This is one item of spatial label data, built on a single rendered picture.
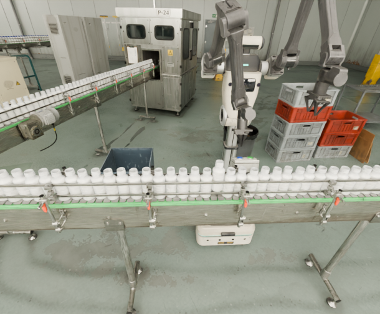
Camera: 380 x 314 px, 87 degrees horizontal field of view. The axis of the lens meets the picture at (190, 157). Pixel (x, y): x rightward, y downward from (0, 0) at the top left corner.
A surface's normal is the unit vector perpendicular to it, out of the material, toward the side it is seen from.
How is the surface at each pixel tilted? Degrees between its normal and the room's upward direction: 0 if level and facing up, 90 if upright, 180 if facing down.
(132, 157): 90
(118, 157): 90
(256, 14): 90
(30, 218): 90
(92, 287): 0
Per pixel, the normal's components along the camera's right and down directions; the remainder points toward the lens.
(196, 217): 0.06, 0.55
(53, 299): 0.03, -0.84
